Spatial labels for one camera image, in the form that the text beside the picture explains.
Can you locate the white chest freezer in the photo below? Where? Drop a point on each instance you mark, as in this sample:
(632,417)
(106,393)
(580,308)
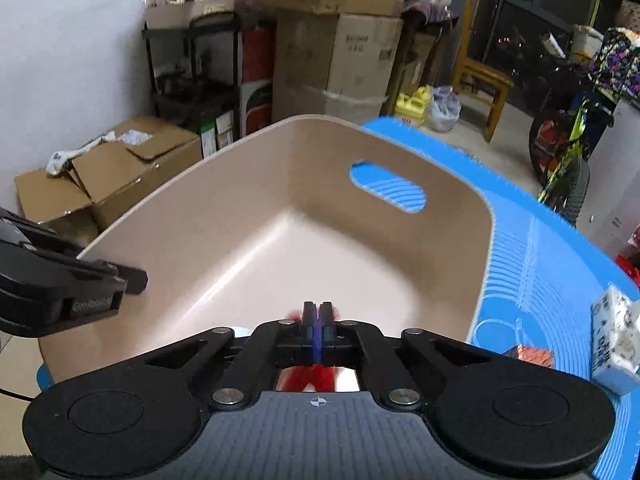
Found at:
(610,214)

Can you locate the floral fabric bundle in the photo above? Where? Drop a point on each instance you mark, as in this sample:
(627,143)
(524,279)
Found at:
(615,68)

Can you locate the black metal shelf rack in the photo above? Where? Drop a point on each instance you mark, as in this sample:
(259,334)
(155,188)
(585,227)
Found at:
(193,98)

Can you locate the white plastic bag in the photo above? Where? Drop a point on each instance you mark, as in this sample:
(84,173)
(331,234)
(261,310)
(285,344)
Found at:
(444,109)

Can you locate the green black bicycle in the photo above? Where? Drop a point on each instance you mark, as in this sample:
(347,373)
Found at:
(575,110)

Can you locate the beige plastic storage bin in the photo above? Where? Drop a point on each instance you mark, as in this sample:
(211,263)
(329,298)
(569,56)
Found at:
(308,209)

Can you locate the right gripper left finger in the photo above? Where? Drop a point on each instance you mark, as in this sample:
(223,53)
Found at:
(277,356)

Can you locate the white tissue pack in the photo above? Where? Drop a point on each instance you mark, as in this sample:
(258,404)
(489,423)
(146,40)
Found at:
(615,342)

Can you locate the red patterned small box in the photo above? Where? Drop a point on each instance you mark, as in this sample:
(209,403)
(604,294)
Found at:
(538,356)

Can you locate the blue silicone baking mat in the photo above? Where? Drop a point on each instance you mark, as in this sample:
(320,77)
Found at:
(543,275)

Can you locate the large lower cardboard box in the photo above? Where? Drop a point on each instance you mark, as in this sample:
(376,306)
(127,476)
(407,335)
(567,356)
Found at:
(335,65)

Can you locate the red plastic toy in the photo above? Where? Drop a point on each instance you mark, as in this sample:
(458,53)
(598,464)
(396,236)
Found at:
(317,378)

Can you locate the wooden chair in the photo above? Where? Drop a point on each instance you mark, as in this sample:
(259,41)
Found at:
(498,83)

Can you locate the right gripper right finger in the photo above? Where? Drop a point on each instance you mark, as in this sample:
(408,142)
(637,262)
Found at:
(363,348)

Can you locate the white cloth on box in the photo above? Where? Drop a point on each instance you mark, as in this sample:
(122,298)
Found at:
(59,161)

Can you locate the yellow plastic jug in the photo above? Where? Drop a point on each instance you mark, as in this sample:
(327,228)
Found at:
(411,109)

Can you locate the open cardboard box on floor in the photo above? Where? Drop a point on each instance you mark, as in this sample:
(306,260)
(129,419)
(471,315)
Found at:
(107,177)

